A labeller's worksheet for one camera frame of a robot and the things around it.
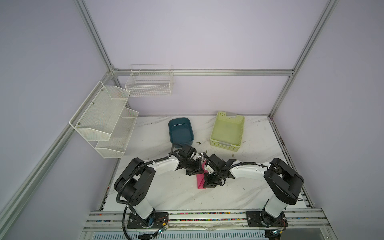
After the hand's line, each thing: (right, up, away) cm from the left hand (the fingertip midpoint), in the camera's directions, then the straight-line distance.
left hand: (204, 172), depth 85 cm
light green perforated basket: (+19, +23, +27) cm, 40 cm away
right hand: (-1, -8, -2) cm, 8 cm away
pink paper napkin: (-2, -3, -1) cm, 4 cm away
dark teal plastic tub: (-16, +23, +24) cm, 37 cm away
